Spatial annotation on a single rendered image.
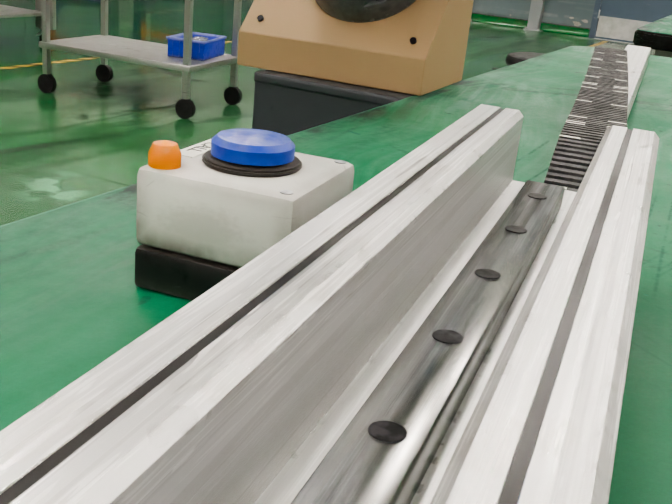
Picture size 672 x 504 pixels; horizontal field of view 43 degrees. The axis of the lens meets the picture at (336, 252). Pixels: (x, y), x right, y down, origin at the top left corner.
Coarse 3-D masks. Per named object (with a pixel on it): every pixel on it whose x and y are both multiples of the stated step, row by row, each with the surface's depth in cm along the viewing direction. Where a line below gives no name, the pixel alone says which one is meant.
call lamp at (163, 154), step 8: (152, 144) 39; (160, 144) 39; (168, 144) 39; (176, 144) 39; (152, 152) 39; (160, 152) 39; (168, 152) 39; (176, 152) 39; (152, 160) 39; (160, 160) 39; (168, 160) 39; (176, 160) 39; (160, 168) 39; (168, 168) 39; (176, 168) 39
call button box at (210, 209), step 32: (192, 160) 41; (320, 160) 43; (160, 192) 39; (192, 192) 38; (224, 192) 38; (256, 192) 37; (288, 192) 37; (320, 192) 40; (160, 224) 40; (192, 224) 39; (224, 224) 38; (256, 224) 38; (288, 224) 37; (160, 256) 40; (192, 256) 40; (224, 256) 39; (256, 256) 38; (160, 288) 41; (192, 288) 40
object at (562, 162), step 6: (552, 156) 64; (558, 156) 64; (552, 162) 63; (558, 162) 63; (564, 162) 63; (570, 162) 63; (576, 162) 63; (582, 162) 63; (588, 162) 63; (570, 168) 62; (576, 168) 62; (582, 168) 62
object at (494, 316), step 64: (448, 128) 41; (512, 128) 45; (384, 192) 30; (448, 192) 33; (512, 192) 47; (576, 192) 48; (640, 192) 34; (320, 256) 24; (384, 256) 26; (448, 256) 36; (512, 256) 34; (576, 256) 26; (640, 256) 27; (192, 320) 19; (256, 320) 19; (320, 320) 21; (384, 320) 28; (448, 320) 27; (512, 320) 31; (576, 320) 21; (128, 384) 16; (192, 384) 16; (256, 384) 18; (320, 384) 23; (384, 384) 23; (448, 384) 23; (512, 384) 18; (576, 384) 18; (0, 448) 14; (64, 448) 14; (128, 448) 14; (192, 448) 16; (256, 448) 19; (320, 448) 22; (384, 448) 20; (448, 448) 23; (512, 448) 15; (576, 448) 16
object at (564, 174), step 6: (552, 168) 62; (558, 168) 62; (564, 168) 62; (546, 174) 61; (552, 174) 61; (558, 174) 61; (564, 174) 61; (570, 174) 62; (576, 174) 61; (582, 174) 61; (564, 180) 61; (570, 180) 61; (576, 180) 61
